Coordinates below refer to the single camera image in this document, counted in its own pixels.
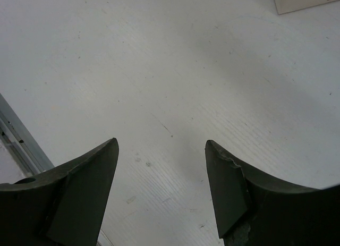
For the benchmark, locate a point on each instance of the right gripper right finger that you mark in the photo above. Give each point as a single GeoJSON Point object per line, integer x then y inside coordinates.
{"type": "Point", "coordinates": [253, 207]}

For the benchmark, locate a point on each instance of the aluminium table frame rail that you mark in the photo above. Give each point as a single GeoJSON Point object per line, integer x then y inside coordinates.
{"type": "Point", "coordinates": [25, 152]}

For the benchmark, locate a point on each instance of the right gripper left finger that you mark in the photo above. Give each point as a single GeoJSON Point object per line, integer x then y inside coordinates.
{"type": "Point", "coordinates": [62, 206]}

